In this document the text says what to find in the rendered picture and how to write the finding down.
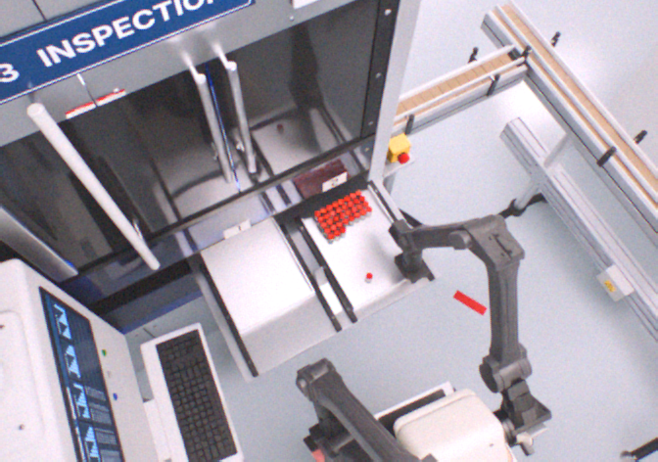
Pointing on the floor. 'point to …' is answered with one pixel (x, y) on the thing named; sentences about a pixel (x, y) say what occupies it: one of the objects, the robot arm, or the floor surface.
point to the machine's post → (397, 65)
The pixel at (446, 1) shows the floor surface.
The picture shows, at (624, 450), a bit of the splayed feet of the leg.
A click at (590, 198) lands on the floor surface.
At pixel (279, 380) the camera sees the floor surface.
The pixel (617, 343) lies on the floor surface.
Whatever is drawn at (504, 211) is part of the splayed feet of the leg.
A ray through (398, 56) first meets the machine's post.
